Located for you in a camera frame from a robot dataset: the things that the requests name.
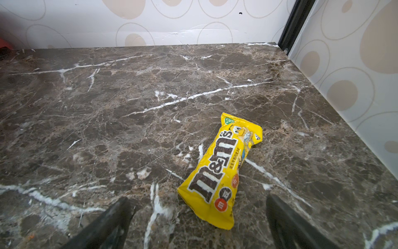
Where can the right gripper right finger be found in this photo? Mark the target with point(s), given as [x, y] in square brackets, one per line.
[291, 231]

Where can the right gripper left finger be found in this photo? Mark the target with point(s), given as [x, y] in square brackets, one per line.
[108, 231]

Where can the yellow snack packet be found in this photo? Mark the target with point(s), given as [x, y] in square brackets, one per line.
[210, 190]

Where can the red polka dot toaster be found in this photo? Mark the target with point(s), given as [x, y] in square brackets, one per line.
[5, 44]

